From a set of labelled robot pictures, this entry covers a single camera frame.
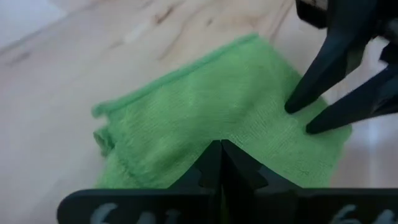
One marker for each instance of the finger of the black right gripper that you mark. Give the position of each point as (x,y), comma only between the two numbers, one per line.
(332,62)
(367,105)

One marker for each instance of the green microfiber towel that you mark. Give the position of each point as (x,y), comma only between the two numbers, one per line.
(186,118)

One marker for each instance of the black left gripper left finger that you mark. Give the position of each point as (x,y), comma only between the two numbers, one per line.
(205,177)

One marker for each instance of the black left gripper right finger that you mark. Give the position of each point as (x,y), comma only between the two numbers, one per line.
(239,174)

